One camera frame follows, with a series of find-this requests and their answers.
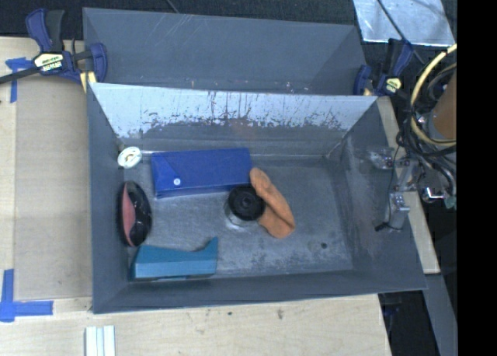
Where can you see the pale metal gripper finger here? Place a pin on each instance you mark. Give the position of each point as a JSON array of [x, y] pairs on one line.
[[382, 159], [399, 206]]

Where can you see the grey metal bin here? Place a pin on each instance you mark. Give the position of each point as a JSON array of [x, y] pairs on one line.
[[295, 261]]

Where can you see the orange cloth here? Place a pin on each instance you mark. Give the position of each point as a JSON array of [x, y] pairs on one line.
[[273, 206]]

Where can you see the blue flat case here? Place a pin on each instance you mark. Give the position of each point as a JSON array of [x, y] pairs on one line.
[[202, 172]]

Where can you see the teal blue wedge block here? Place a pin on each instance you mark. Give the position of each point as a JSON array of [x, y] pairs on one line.
[[171, 263]]

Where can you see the white round plastic cap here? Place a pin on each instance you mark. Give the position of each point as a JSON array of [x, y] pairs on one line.
[[129, 157]]

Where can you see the black and pink oval brush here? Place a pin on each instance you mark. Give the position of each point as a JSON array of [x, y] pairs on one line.
[[134, 214]]

